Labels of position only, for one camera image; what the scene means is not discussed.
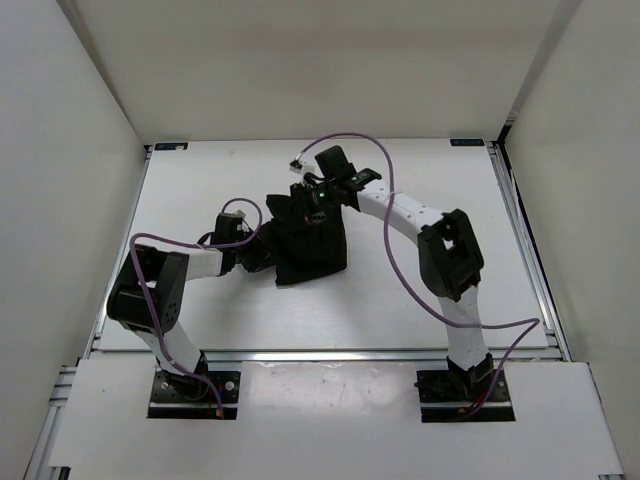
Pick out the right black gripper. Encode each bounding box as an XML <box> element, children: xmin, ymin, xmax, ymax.
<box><xmin>282</xmin><ymin>180</ymin><xmax>340</xmax><ymax>235</ymax></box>

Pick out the black pleated skirt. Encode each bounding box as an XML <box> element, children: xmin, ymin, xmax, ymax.
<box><xmin>258</xmin><ymin>194</ymin><xmax>348</xmax><ymax>287</ymax></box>

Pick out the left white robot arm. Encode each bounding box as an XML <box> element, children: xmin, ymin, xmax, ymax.
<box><xmin>107</xmin><ymin>210</ymin><xmax>269</xmax><ymax>400</ymax></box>

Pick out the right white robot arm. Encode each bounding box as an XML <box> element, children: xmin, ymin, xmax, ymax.
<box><xmin>289</xmin><ymin>146</ymin><xmax>493</xmax><ymax>400</ymax></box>

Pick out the right blue corner sticker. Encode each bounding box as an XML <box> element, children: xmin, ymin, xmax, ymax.
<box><xmin>450</xmin><ymin>138</ymin><xmax>485</xmax><ymax>147</ymax></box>

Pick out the blue corner sticker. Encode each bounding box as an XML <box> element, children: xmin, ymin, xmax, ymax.
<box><xmin>450</xmin><ymin>138</ymin><xmax>485</xmax><ymax>147</ymax></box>
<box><xmin>153</xmin><ymin>142</ymin><xmax>188</xmax><ymax>151</ymax></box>

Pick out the left blue corner sticker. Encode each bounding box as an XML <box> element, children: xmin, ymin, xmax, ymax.
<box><xmin>153</xmin><ymin>142</ymin><xmax>188</xmax><ymax>151</ymax></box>

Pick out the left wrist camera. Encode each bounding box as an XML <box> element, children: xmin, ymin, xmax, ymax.
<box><xmin>234</xmin><ymin>210</ymin><xmax>253</xmax><ymax>236</ymax></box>

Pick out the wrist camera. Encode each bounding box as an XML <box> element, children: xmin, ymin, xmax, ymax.
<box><xmin>289</xmin><ymin>153</ymin><xmax>320</xmax><ymax>185</ymax></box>
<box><xmin>234</xmin><ymin>210</ymin><xmax>253</xmax><ymax>236</ymax></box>

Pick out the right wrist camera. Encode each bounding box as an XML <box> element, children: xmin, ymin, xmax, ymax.
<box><xmin>289</xmin><ymin>153</ymin><xmax>320</xmax><ymax>185</ymax></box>

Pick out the aluminium frame rail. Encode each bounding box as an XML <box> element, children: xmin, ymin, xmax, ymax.
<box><xmin>488</xmin><ymin>142</ymin><xmax>526</xmax><ymax>234</ymax></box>

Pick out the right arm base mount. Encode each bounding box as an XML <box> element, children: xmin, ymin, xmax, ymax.
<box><xmin>414</xmin><ymin>369</ymin><xmax>516</xmax><ymax>424</ymax></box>

